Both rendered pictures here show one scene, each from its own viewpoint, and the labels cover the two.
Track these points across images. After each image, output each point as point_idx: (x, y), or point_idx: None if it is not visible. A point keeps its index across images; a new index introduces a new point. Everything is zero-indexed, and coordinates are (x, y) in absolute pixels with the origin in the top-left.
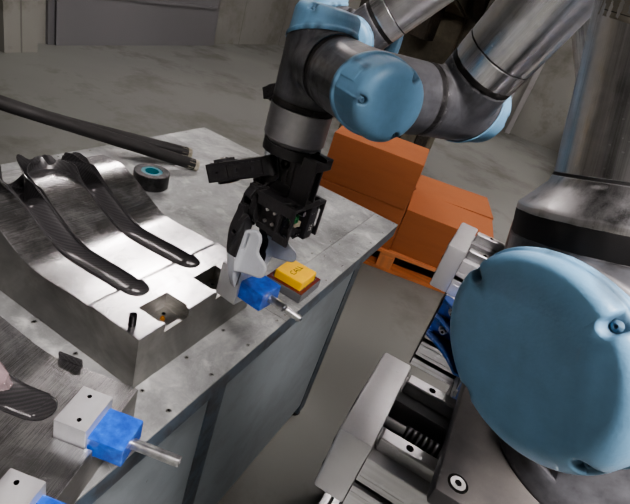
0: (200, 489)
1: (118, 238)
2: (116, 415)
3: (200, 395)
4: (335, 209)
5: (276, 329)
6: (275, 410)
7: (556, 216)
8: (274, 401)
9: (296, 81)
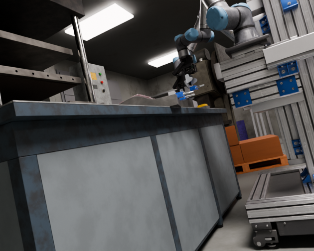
0: (214, 182)
1: None
2: None
3: (194, 107)
4: None
5: (204, 107)
6: (227, 175)
7: (207, 9)
8: (223, 168)
9: (180, 45)
